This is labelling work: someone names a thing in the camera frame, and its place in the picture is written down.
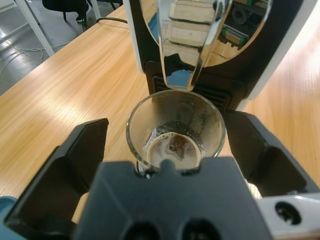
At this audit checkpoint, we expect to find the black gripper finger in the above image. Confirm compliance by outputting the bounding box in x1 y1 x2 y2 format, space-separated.
3 117 110 240
223 109 320 199

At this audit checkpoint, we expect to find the clear glass cup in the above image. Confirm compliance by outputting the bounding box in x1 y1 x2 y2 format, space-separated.
125 90 227 176

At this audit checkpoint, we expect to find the white capsule coffee machine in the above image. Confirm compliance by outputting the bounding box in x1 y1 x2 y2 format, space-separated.
122 0 320 111

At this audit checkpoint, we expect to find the teal plastic tray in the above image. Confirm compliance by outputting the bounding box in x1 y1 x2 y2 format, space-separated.
0 195 19 240

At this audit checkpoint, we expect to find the white metal table leg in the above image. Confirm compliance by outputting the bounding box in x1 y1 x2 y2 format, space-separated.
86 0 101 22
13 0 56 58

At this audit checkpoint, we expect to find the black office chair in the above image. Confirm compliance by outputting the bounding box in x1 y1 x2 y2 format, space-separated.
41 0 91 24

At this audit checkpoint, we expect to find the white cable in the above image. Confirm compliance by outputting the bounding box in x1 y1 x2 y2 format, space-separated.
0 33 73 77

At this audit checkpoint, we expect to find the black power cable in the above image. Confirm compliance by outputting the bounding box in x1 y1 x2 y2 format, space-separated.
95 16 130 25

